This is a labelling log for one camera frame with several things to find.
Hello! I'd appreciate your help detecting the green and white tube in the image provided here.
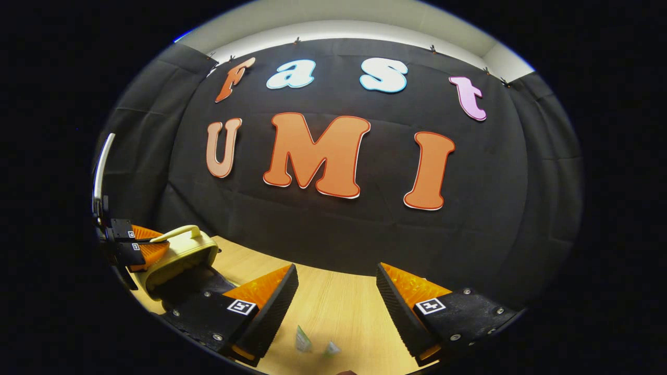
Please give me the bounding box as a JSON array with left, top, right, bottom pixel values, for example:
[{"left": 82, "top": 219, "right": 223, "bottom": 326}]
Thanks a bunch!
[{"left": 295, "top": 325, "right": 314, "bottom": 354}]

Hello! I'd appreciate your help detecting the pale yellow suitcase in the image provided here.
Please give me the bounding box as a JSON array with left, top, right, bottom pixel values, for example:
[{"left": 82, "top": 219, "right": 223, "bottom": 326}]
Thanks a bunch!
[{"left": 137, "top": 224, "right": 238, "bottom": 304}]

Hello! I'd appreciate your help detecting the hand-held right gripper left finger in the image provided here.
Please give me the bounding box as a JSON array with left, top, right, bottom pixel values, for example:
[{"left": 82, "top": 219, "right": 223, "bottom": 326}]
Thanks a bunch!
[{"left": 159, "top": 263, "right": 300, "bottom": 368}]

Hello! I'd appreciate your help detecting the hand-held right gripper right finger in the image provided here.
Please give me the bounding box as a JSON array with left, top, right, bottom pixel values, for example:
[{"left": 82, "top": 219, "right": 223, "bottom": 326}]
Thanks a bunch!
[{"left": 376, "top": 262, "right": 522, "bottom": 365}]

